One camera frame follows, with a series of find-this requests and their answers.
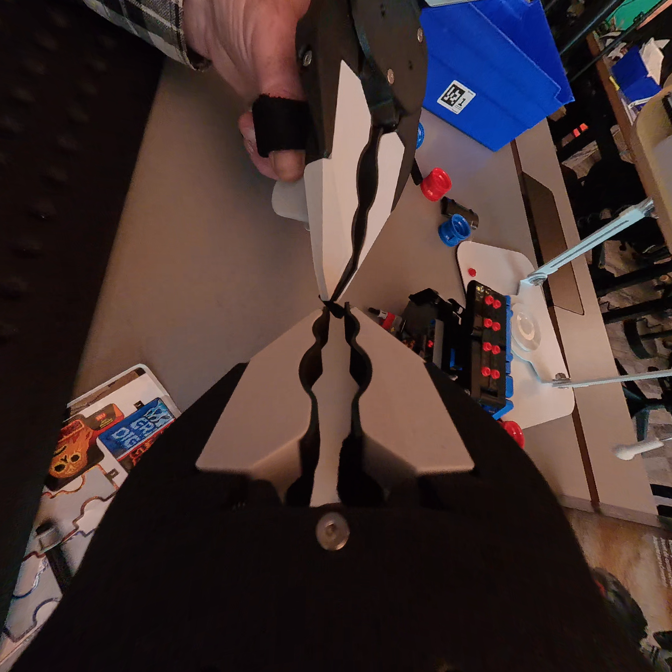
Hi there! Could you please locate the blue storage bin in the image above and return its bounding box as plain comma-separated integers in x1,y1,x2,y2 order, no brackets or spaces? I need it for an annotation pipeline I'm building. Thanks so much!
419,0,575,152

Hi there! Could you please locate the white book stand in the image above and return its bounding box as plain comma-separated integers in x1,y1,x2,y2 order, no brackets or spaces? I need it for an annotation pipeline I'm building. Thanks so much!
456,79,672,462

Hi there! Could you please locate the person's left hand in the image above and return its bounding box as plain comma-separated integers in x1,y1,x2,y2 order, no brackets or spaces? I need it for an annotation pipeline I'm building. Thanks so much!
183,0,314,184

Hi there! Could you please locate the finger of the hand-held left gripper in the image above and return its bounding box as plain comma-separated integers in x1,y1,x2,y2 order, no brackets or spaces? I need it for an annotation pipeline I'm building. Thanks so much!
332,128,409,302
303,59,379,302

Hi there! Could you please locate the small blue bin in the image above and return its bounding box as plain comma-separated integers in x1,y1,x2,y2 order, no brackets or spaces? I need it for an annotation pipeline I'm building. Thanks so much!
610,43,663,107

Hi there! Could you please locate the black connector piece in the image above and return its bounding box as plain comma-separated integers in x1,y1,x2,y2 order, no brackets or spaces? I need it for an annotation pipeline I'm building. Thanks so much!
441,195,480,229

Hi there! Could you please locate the black perforated chair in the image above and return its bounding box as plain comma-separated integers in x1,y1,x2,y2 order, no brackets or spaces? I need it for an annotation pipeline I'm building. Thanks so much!
0,0,169,625

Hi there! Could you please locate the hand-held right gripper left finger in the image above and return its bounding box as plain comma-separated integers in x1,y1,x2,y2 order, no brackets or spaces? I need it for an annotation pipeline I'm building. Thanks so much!
195,309,330,504

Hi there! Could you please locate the person's left forearm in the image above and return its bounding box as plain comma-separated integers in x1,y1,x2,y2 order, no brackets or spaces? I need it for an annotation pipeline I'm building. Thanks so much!
79,0,213,72

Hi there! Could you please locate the brick-built toy truck model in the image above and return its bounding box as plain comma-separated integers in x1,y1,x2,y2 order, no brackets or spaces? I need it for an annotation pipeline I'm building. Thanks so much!
367,281,515,421

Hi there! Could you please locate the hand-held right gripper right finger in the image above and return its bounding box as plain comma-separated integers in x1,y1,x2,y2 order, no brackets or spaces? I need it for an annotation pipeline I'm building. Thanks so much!
343,306,477,501

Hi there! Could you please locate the sticker sheet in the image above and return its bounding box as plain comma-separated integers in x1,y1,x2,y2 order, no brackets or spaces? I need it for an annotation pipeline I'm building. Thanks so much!
0,364,182,657

